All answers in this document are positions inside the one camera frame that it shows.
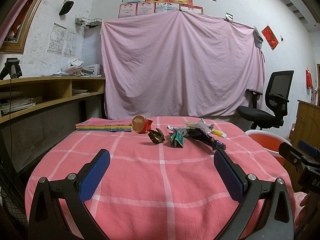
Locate yellow small tube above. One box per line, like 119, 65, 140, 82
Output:
212, 129, 227, 138

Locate dark purple snack wrapper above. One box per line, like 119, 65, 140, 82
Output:
187, 128, 226, 151

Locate beige paper packet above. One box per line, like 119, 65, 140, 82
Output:
184, 119, 214, 133

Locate green wrapper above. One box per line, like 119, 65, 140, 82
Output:
169, 132, 184, 148

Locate white blue sachet wrapper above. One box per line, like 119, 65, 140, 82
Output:
167, 125, 189, 137

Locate red crushed paper cup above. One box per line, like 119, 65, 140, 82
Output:
132, 115, 153, 134

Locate red white trash bin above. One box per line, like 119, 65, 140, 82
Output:
245, 129, 291, 165

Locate person right hand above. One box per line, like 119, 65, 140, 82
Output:
294, 192, 310, 230

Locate wooden cabinet right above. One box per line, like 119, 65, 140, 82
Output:
291, 100, 320, 149

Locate black office chair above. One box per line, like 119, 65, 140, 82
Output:
237, 70, 294, 130

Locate red hanging ornament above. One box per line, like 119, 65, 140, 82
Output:
305, 68, 312, 89

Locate yellow blue book below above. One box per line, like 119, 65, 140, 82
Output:
76, 126, 132, 132

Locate pink book on top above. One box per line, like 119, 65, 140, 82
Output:
75, 117, 132, 127

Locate pink checked tablecloth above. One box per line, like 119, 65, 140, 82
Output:
24, 116, 296, 240

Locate newspapers in shelf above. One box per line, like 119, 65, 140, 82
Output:
1, 98, 36, 115

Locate stack of papers on shelf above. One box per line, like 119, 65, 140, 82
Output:
53, 58, 101, 77

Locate pink hanging sheet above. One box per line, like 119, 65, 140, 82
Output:
101, 11, 265, 119

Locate paper calendar sheet right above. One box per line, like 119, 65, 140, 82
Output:
63, 30, 77, 56

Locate paper calendar sheet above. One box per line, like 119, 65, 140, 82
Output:
47, 23, 67, 54
63, 30, 77, 56

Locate paper calendar sheet left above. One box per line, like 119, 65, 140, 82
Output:
47, 23, 67, 54

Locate wooden framed mirror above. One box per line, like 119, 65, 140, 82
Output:
1, 0, 42, 54

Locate wooden wall shelf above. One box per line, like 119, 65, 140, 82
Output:
1, 76, 105, 124

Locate red paper wall decoration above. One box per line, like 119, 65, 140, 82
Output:
261, 25, 279, 50

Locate black camera tripod mount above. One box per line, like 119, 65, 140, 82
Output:
0, 57, 22, 80

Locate wire wall rack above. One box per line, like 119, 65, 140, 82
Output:
75, 16, 103, 29

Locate black cap on wall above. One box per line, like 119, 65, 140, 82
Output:
59, 1, 74, 16

